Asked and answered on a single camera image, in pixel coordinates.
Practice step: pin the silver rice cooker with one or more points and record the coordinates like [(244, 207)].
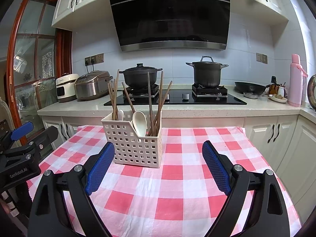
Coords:
[(91, 86)]

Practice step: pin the gold wall outlet panel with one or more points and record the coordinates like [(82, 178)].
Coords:
[(95, 59)]

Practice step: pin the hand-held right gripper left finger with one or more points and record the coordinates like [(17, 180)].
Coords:
[(101, 167)]

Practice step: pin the dark metal stockpot with lid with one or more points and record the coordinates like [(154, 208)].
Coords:
[(206, 72)]

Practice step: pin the gold wall switch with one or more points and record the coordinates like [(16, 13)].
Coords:
[(261, 58)]

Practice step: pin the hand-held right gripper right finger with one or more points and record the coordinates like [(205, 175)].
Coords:
[(216, 167)]

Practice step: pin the white perforated plastic basket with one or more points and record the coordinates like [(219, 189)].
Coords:
[(133, 148)]

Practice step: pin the brown knife block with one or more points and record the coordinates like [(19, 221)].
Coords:
[(273, 87)]

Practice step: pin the small metal dish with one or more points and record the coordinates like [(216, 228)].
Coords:
[(250, 95)]

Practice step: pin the glass pot lid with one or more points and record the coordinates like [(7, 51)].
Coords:
[(312, 91)]

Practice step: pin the black glass gas stove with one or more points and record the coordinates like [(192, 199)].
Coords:
[(197, 100)]

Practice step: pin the pink thermos flask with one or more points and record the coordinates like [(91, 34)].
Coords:
[(295, 86)]

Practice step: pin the black clay pot with lid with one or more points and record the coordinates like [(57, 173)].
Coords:
[(138, 77)]

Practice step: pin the red white checked tablecloth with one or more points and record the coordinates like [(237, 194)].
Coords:
[(177, 190)]

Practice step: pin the white plate with food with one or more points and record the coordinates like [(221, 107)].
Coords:
[(277, 99)]

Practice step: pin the light stone countertop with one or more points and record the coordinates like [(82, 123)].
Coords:
[(259, 109)]

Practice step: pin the black wok pan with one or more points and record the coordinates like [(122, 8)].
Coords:
[(249, 87)]

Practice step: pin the white utensil cup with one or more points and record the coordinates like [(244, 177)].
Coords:
[(282, 91)]

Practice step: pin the black glass range hood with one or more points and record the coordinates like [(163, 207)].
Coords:
[(170, 17)]

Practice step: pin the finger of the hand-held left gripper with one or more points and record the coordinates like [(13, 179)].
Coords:
[(22, 129), (48, 135)]

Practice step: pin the person's left hand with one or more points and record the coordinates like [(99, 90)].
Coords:
[(3, 206)]

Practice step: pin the white small cooker appliance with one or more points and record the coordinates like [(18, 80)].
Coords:
[(65, 88)]

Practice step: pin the white ornate chair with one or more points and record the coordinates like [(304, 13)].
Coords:
[(5, 113)]

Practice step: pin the white ceramic spoon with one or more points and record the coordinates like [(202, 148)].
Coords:
[(139, 123), (120, 114)]

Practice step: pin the red wooden glass door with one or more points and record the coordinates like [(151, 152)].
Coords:
[(11, 66)]

